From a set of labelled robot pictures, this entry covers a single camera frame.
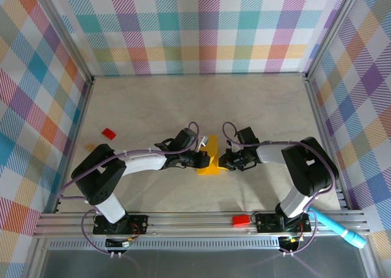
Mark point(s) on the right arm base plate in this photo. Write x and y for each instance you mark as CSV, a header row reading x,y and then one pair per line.
x,y
265,223

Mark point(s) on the small wooden block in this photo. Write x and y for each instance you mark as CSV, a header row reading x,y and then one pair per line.
x,y
90,146

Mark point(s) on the thin aluminium table rail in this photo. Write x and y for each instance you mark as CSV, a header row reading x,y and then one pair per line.
x,y
198,74

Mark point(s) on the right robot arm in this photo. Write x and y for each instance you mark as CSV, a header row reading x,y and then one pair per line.
x,y
308,168

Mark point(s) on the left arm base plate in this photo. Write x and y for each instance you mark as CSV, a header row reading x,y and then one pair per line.
x,y
140,223

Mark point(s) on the aluminium corner post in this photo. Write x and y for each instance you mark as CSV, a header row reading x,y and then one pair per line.
x,y
331,30
71,39

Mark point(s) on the grey metal sheet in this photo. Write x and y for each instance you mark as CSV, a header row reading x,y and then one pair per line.
x,y
198,265

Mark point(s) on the checked fabric panel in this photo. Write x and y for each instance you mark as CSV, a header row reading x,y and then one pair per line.
x,y
198,24
27,91
366,91

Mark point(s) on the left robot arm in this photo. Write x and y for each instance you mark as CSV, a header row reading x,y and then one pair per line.
x,y
97,180

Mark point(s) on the wide aluminium base rail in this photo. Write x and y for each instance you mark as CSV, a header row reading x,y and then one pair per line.
x,y
189,226

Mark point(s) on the light blue cylinder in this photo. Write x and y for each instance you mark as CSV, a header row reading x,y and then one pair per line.
x,y
351,236

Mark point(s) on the small red curved block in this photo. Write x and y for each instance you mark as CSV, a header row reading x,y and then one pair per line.
x,y
109,133

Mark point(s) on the red rectangular block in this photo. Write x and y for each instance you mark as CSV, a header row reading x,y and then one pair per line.
x,y
241,220

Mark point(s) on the aluminium side rail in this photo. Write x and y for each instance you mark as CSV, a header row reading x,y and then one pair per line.
x,y
81,122
324,137

